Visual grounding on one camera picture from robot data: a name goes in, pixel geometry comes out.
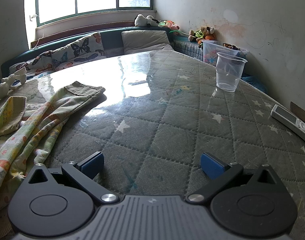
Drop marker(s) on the white plush bunny toy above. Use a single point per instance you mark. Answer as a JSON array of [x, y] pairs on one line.
[[3, 87]]

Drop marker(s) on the colourful plastic toys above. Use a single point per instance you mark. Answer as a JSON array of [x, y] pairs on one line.
[[168, 25]]

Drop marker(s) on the blue patterned mattress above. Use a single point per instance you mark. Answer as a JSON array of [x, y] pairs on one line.
[[187, 46]]

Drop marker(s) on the green and orange stuffed toy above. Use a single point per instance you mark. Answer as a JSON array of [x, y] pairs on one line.
[[199, 36]]

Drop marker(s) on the patterned pastel baby garment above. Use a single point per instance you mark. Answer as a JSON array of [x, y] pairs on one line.
[[37, 130]]

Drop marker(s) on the clear plastic cup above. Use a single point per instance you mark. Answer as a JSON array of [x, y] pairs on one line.
[[228, 75]]

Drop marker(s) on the grey pillow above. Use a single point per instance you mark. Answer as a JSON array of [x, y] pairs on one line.
[[145, 40]]

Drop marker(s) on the clear plastic storage box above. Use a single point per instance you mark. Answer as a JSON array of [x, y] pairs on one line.
[[212, 51]]

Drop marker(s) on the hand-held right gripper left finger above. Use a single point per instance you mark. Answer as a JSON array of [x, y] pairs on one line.
[[93, 165]]

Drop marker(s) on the brown plush monkey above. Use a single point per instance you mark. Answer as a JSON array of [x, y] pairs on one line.
[[208, 31]]

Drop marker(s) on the silver remote control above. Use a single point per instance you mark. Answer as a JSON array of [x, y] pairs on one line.
[[290, 120]]

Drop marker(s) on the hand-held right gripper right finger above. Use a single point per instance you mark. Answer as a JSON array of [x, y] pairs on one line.
[[211, 166]]

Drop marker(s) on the quilted star table cover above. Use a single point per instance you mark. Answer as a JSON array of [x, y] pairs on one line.
[[167, 120]]

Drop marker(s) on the black and white plush toy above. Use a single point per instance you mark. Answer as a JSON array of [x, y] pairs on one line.
[[145, 20]]

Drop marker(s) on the teal sofa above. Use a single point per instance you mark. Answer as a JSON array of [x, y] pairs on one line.
[[111, 38]]

